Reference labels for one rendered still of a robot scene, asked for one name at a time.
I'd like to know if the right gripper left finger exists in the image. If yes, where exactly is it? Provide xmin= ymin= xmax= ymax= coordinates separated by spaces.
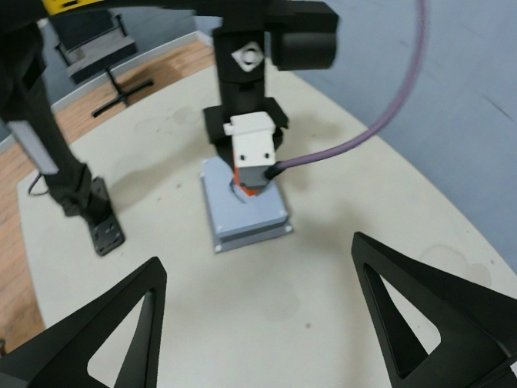
xmin=0 ymin=256 xmax=168 ymax=388

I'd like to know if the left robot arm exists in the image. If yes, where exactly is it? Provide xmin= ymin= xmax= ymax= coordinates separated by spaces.
xmin=0 ymin=0 xmax=344 ymax=256

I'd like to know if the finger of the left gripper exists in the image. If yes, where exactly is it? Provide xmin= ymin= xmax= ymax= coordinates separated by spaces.
xmin=274 ymin=140 xmax=285 ymax=153
xmin=216 ymin=140 xmax=237 ymax=174

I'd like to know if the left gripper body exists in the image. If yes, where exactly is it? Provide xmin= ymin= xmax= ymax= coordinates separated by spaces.
xmin=204 ymin=75 xmax=292 ymax=169

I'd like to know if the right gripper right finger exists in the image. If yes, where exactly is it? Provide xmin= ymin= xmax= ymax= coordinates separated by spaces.
xmin=351 ymin=232 xmax=517 ymax=388

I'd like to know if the pale blue flat plate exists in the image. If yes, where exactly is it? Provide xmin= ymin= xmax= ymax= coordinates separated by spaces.
xmin=203 ymin=156 xmax=289 ymax=236

